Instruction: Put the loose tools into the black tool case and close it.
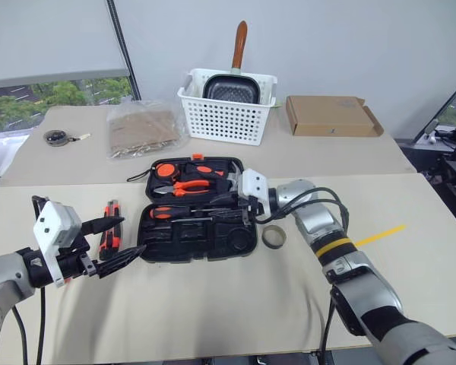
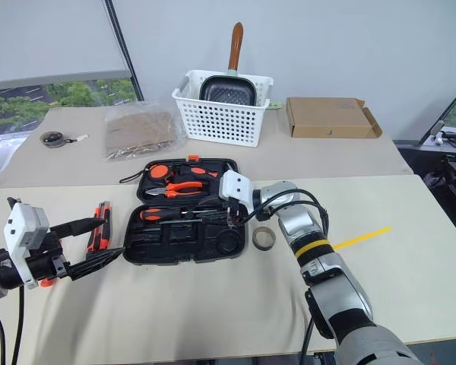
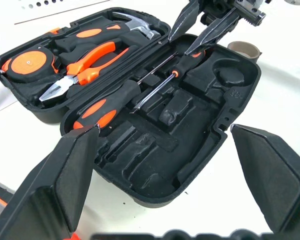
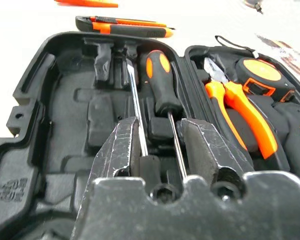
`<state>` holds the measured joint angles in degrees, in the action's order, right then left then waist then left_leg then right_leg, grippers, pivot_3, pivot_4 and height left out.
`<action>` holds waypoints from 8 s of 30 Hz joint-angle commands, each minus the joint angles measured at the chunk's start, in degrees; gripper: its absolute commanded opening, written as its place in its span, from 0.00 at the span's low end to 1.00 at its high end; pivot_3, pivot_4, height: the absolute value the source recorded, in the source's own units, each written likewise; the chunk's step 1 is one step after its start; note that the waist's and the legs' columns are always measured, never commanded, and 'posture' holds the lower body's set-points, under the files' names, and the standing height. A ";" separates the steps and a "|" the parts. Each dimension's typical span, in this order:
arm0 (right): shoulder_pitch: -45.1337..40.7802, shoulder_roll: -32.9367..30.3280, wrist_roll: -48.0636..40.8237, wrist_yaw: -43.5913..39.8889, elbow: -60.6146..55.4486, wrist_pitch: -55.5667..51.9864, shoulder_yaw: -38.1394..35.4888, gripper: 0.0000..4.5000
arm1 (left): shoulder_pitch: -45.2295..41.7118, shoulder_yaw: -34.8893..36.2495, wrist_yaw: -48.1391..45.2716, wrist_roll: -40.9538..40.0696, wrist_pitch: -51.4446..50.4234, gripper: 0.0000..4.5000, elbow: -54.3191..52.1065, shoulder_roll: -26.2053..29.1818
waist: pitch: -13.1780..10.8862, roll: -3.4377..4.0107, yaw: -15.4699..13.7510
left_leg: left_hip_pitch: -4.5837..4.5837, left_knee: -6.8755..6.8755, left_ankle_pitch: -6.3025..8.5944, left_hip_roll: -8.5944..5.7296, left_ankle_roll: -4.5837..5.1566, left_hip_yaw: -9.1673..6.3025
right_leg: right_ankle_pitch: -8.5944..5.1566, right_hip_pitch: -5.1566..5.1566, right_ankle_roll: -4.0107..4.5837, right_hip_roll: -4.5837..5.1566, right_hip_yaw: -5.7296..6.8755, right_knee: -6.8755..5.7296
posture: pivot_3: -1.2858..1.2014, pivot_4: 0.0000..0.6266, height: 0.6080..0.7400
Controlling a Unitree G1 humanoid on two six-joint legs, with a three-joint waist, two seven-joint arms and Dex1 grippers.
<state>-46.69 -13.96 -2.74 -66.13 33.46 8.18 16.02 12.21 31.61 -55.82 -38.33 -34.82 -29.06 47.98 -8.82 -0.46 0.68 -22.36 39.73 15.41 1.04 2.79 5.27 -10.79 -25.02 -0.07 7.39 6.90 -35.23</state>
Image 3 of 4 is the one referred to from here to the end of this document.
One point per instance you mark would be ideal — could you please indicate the large black orange screwdriver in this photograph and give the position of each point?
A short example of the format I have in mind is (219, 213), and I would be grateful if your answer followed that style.
(107, 105)

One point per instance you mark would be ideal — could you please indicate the black plastic tool case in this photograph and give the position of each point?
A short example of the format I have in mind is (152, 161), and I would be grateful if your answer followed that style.
(152, 162)

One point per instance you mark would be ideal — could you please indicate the small black orange screwdriver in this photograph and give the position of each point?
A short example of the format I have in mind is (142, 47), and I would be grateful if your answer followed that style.
(185, 65)

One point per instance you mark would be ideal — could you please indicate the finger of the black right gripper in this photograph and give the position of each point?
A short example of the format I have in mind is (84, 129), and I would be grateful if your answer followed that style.
(210, 33)
(183, 20)

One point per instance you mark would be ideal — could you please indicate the white perforated plastic basket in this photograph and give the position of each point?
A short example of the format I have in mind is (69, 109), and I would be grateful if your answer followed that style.
(35, 3)

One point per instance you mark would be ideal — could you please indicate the orange black tape measure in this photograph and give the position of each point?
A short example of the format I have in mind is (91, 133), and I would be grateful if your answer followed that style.
(27, 62)

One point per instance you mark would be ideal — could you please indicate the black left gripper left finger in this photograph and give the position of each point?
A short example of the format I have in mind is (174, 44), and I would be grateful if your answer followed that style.
(47, 195)

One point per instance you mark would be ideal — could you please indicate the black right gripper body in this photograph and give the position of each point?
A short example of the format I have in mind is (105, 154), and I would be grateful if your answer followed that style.
(250, 15)

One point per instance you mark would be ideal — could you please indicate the brown cardboard tape roll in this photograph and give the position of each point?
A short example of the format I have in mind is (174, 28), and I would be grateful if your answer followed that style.
(250, 53)

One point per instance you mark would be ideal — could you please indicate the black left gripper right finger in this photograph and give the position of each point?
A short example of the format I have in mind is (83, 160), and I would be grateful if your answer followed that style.
(277, 180)

